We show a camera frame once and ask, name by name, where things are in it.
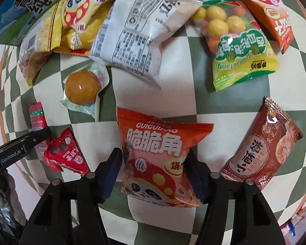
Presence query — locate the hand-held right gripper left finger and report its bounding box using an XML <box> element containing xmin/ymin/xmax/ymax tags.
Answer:
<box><xmin>19</xmin><ymin>147</ymin><xmax>123</xmax><ymax>245</ymax></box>

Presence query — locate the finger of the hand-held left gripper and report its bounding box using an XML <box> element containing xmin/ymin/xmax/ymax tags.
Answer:
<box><xmin>23</xmin><ymin>127</ymin><xmax>52</xmax><ymax>151</ymax></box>

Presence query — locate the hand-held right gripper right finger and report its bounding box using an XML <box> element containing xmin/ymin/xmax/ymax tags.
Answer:
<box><xmin>185</xmin><ymin>149</ymin><xmax>281</xmax><ymax>245</ymax></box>

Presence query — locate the small red green packet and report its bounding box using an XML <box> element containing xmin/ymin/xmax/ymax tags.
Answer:
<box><xmin>28</xmin><ymin>102</ymin><xmax>53</xmax><ymax>162</ymax></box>

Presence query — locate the red chocolate balls packet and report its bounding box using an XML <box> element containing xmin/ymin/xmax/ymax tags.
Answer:
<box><xmin>43</xmin><ymin>128</ymin><xmax>91</xmax><ymax>175</ymax></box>

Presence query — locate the red-orange panda chips packet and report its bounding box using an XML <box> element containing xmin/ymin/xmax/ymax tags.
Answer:
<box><xmin>117</xmin><ymin>107</ymin><xmax>215</xmax><ymax>208</ymax></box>

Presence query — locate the brown biscuit packet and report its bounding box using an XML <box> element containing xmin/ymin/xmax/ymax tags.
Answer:
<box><xmin>221</xmin><ymin>96</ymin><xmax>304</xmax><ymax>191</ymax></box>

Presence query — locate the braised egg clear packet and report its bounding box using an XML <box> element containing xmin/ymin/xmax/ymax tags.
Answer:
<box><xmin>60</xmin><ymin>63</ymin><xmax>110</xmax><ymax>122</ymax></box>

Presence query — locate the yellow-edged cracker packet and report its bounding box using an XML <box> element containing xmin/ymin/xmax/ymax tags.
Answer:
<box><xmin>19</xmin><ymin>1</ymin><xmax>63</xmax><ymax>87</ymax></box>

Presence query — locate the cardboard box blue print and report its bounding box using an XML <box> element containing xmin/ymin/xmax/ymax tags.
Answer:
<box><xmin>0</xmin><ymin>0</ymin><xmax>84</xmax><ymax>45</ymax></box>

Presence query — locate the green gum balls packet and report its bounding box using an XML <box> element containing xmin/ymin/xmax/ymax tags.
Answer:
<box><xmin>192</xmin><ymin>0</ymin><xmax>280</xmax><ymax>92</ymax></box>

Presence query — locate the yellow panda snack packet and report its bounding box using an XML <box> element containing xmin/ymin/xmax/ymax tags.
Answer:
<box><xmin>61</xmin><ymin>0</ymin><xmax>120</xmax><ymax>57</ymax></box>

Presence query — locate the white snack packet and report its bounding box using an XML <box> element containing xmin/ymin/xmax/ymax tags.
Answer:
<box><xmin>89</xmin><ymin>0</ymin><xmax>203</xmax><ymax>82</ymax></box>

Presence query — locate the orange panda snack packet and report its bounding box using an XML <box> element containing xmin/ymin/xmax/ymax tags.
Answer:
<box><xmin>224</xmin><ymin>0</ymin><xmax>294</xmax><ymax>55</ymax></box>

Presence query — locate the green white checkered tablecloth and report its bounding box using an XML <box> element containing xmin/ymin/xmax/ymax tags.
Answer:
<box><xmin>0</xmin><ymin>0</ymin><xmax>306</xmax><ymax>245</ymax></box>

